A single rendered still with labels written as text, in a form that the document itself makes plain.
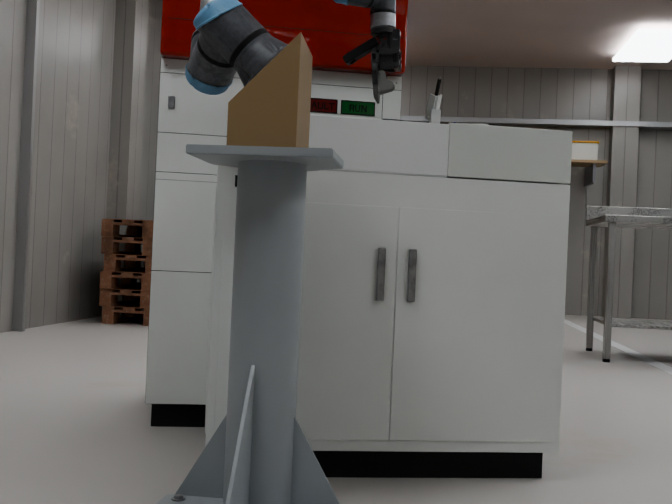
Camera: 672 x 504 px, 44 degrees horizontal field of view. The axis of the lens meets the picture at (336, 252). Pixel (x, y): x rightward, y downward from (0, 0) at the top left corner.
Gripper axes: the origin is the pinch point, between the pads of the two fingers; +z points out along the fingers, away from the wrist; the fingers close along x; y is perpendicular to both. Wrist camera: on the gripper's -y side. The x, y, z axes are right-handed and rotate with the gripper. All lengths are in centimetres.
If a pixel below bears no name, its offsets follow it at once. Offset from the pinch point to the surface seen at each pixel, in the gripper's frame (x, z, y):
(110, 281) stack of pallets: 347, 65, -248
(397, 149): -20.1, 17.5, 8.6
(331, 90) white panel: 36.1, -10.4, -19.8
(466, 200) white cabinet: -13.8, 30.8, 26.6
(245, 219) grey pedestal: -60, 38, -22
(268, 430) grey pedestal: -60, 85, -16
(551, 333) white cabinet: -6, 67, 50
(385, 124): -21.2, 11.0, 5.5
